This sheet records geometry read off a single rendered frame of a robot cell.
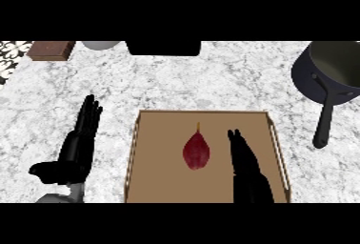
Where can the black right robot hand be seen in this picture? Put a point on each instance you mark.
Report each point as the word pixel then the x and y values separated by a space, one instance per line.
pixel 248 171

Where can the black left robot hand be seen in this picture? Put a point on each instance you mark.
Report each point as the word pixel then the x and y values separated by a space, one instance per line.
pixel 74 152

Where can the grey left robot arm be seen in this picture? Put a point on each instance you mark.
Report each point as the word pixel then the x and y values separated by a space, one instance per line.
pixel 63 195

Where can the brown wooden tray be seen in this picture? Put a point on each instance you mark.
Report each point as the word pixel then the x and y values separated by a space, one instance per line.
pixel 164 165

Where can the black and white patterned cloth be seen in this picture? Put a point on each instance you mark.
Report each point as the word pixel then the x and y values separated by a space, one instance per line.
pixel 10 58

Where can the brown wooden box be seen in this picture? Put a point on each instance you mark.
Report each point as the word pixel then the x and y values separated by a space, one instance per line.
pixel 50 50

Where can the grey round bowl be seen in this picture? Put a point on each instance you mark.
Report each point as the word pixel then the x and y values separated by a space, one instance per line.
pixel 100 44

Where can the black appliance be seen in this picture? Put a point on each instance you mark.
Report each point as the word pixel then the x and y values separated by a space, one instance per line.
pixel 162 47

